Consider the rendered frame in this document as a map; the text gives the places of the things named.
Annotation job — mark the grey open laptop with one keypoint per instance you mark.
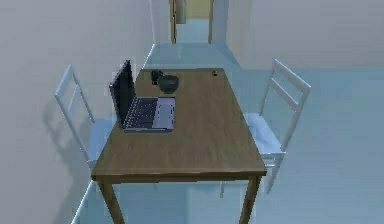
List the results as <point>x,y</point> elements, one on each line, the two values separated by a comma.
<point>146,111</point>

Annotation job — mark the brown wooden table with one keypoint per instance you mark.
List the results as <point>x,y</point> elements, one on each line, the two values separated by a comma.
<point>206,140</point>

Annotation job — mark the dark green bowl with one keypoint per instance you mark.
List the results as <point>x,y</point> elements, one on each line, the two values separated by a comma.
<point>168,84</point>

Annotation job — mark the small dark round object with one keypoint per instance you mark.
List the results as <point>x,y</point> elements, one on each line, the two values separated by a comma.
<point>214,72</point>

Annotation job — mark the dark small cup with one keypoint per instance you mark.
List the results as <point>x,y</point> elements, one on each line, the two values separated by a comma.
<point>156,75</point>

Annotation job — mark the white wooden chair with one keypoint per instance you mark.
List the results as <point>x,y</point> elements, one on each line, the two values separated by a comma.
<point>78,116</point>
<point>273,130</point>

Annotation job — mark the brown wooden door frame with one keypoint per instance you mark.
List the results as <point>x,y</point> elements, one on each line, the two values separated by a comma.
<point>174,21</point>

